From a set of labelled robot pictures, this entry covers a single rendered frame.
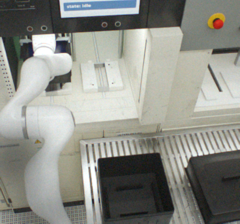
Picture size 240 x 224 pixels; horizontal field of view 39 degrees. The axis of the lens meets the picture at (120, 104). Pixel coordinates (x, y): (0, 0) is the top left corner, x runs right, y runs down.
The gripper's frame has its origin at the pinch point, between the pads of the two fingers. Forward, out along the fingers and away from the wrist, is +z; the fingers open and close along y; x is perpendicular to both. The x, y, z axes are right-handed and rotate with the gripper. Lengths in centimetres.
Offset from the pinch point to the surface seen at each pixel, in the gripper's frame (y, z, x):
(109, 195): 23, -64, -45
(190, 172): 61, -60, -40
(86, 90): 18.2, -10.1, -32.1
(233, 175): 76, -69, -32
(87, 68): 20.2, 5.5, -31.1
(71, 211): 4, -33, -121
